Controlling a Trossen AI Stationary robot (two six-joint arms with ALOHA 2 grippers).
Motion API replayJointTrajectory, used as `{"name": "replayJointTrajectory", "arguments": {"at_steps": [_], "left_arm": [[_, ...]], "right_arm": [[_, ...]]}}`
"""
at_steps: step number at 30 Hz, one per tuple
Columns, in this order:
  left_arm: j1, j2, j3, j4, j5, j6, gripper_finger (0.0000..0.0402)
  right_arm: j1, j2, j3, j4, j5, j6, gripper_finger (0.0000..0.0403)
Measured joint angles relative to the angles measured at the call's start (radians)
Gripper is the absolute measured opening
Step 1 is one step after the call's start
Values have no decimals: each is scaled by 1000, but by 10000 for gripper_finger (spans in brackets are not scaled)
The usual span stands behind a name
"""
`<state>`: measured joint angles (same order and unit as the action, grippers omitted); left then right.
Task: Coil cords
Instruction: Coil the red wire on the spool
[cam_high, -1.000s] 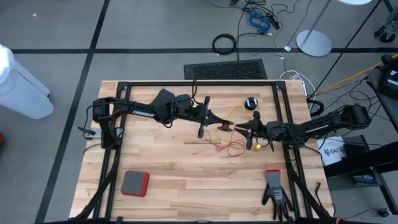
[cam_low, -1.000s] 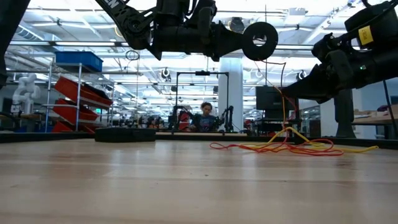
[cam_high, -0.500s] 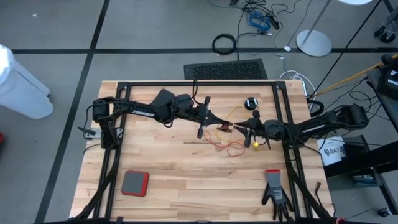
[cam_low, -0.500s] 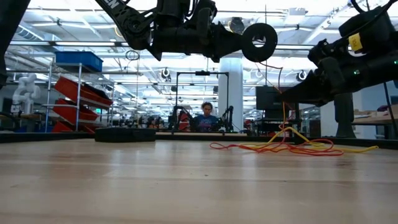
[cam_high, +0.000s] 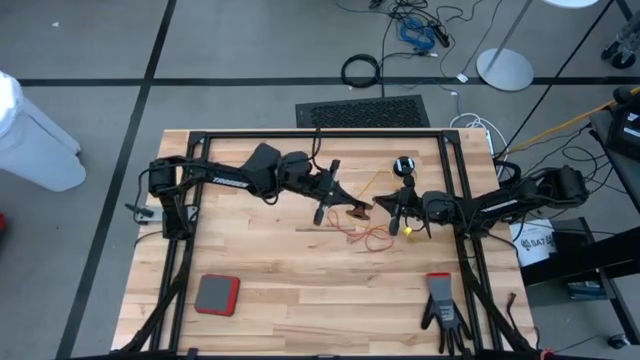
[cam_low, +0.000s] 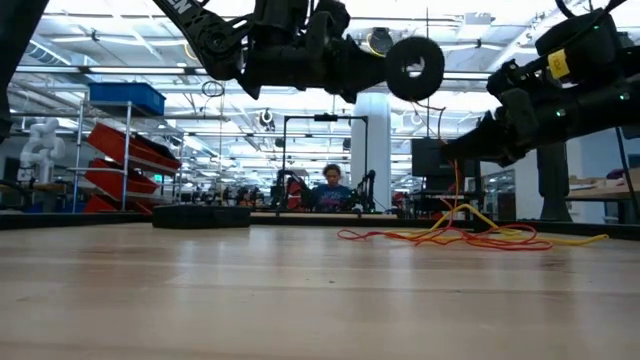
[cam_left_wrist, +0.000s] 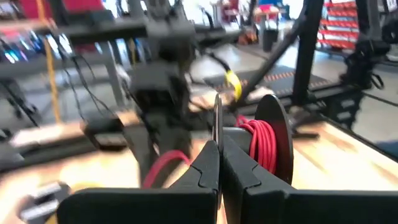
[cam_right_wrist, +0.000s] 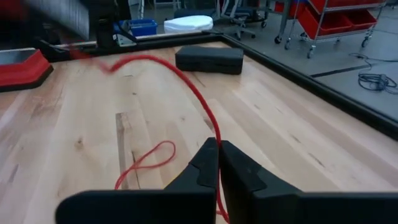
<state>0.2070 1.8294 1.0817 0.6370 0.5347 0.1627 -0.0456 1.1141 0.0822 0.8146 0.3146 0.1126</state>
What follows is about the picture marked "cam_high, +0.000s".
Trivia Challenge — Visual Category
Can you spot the white bin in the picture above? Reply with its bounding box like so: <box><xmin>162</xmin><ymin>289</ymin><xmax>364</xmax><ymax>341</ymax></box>
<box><xmin>0</xmin><ymin>70</ymin><xmax>87</xmax><ymax>193</ymax></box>

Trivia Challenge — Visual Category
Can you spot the coiled blue cable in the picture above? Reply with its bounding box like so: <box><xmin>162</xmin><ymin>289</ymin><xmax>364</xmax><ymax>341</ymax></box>
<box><xmin>398</xmin><ymin>17</ymin><xmax>437</xmax><ymax>53</ymax></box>

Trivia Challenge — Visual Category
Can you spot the black table clamp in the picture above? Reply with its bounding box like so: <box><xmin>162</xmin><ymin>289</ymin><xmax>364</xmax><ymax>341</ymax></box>
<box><xmin>124</xmin><ymin>202</ymin><xmax>156</xmax><ymax>220</ymax></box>

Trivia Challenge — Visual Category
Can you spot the thin yellow wire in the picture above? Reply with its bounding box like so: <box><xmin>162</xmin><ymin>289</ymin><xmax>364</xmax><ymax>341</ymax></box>
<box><xmin>349</xmin><ymin>168</ymin><xmax>404</xmax><ymax>240</ymax></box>

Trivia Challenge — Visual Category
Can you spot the black equipment stand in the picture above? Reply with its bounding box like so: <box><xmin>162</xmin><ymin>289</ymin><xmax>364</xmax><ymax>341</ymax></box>
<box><xmin>519</xmin><ymin>217</ymin><xmax>640</xmax><ymax>346</ymax></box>

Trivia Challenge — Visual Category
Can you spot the white printed cardboard box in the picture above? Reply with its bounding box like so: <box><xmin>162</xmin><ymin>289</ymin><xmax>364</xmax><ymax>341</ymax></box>
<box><xmin>509</xmin><ymin>218</ymin><xmax>557</xmax><ymax>268</ymax></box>

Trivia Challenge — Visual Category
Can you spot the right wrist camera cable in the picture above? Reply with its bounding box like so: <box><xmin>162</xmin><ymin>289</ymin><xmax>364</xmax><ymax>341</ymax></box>
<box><xmin>412</xmin><ymin>214</ymin><xmax>432</xmax><ymax>240</ymax></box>

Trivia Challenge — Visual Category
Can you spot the black floor cable tangle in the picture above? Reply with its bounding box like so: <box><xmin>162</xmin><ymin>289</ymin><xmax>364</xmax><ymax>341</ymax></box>
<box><xmin>334</xmin><ymin>0</ymin><xmax>501</xmax><ymax>56</ymax></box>

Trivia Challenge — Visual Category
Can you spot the white round lamp head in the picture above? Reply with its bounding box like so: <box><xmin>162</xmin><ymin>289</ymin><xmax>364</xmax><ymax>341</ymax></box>
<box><xmin>542</xmin><ymin>0</ymin><xmax>601</xmax><ymax>10</ymax></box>

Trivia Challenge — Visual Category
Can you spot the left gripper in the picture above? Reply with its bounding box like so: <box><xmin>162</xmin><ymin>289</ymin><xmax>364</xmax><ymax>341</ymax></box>
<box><xmin>310</xmin><ymin>158</ymin><xmax>372</xmax><ymax>225</ymax></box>

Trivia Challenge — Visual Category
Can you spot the silver cart with casters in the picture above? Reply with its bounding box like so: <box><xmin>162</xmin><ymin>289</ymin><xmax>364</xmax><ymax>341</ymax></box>
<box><xmin>601</xmin><ymin>22</ymin><xmax>640</xmax><ymax>70</ymax></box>

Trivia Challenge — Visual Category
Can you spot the thin red wire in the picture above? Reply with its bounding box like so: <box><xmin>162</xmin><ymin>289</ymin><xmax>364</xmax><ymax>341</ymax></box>
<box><xmin>327</xmin><ymin>209</ymin><xmax>396</xmax><ymax>253</ymax></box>

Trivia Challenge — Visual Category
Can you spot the yellow extension cord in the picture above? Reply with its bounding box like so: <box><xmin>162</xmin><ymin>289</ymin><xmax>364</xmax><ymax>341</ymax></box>
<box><xmin>499</xmin><ymin>87</ymin><xmax>640</xmax><ymax>156</ymax></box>

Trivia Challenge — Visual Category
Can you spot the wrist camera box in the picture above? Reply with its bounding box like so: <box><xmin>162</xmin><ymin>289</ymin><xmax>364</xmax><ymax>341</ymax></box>
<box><xmin>423</xmin><ymin>191</ymin><xmax>457</xmax><ymax>225</ymax></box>
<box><xmin>281</xmin><ymin>150</ymin><xmax>315</xmax><ymax>185</ymax></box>

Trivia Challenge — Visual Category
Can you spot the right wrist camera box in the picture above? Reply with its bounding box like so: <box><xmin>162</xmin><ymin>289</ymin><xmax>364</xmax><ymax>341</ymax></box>
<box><xmin>423</xmin><ymin>191</ymin><xmax>457</xmax><ymax>225</ymax></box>

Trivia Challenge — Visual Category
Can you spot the black device with screen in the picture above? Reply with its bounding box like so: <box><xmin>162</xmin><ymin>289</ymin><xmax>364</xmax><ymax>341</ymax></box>
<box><xmin>607</xmin><ymin>88</ymin><xmax>640</xmax><ymax>161</ymax></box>

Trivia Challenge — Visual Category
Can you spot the black side table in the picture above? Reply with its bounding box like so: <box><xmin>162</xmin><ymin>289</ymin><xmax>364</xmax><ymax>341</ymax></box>
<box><xmin>589</xmin><ymin>109</ymin><xmax>640</xmax><ymax>216</ymax></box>

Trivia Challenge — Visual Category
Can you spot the grey pad with red rim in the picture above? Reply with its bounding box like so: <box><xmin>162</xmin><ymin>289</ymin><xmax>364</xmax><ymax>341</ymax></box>
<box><xmin>193</xmin><ymin>273</ymin><xmax>241</xmax><ymax>317</ymax></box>

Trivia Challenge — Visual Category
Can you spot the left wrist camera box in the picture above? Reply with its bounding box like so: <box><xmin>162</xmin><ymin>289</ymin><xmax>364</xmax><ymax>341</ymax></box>
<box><xmin>281</xmin><ymin>150</ymin><xmax>315</xmax><ymax>185</ymax></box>

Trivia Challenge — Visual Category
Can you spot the black aluminium table frame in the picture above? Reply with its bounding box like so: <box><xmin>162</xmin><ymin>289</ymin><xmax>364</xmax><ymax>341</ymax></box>
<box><xmin>119</xmin><ymin>129</ymin><xmax>536</xmax><ymax>357</ymax></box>

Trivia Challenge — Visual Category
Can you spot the black spool with white label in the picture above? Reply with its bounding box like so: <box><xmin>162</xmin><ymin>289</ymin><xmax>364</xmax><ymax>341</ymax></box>
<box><xmin>392</xmin><ymin>155</ymin><xmax>417</xmax><ymax>178</ymax></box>

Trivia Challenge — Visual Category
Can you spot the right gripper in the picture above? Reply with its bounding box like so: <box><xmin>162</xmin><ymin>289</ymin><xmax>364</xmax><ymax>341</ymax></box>
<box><xmin>372</xmin><ymin>173</ymin><xmax>426</xmax><ymax>237</ymax></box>

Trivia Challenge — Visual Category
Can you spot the white floor cable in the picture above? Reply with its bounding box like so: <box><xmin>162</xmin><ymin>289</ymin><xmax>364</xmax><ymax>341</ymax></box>
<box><xmin>449</xmin><ymin>113</ymin><xmax>509</xmax><ymax>156</ymax></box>

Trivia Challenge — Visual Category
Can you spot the grey round-base stand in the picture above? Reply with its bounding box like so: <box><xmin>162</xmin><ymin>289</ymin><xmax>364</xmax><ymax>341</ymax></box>
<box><xmin>475</xmin><ymin>0</ymin><xmax>535</xmax><ymax>93</ymax></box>

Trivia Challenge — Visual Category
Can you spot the coiled black floor cable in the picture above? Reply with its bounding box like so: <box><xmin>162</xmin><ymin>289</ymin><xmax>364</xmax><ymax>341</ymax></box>
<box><xmin>340</xmin><ymin>53</ymin><xmax>382</xmax><ymax>90</ymax></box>

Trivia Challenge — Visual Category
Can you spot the black floor vent grate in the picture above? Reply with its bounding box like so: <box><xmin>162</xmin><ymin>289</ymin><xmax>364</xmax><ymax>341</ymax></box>
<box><xmin>294</xmin><ymin>94</ymin><xmax>432</xmax><ymax>129</ymax></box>

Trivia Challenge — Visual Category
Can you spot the brown strap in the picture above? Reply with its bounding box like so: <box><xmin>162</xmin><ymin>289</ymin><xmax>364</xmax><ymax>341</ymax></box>
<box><xmin>505</xmin><ymin>292</ymin><xmax>519</xmax><ymax>331</ymax></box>

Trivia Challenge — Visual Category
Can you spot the dark blue box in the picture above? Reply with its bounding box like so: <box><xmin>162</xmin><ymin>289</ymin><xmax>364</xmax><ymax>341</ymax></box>
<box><xmin>567</xmin><ymin>279</ymin><xmax>608</xmax><ymax>300</ymax></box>

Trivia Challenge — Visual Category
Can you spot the grey black work glove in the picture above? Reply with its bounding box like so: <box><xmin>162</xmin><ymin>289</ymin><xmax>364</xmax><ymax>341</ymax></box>
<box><xmin>420</xmin><ymin>272</ymin><xmax>474</xmax><ymax>355</ymax></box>

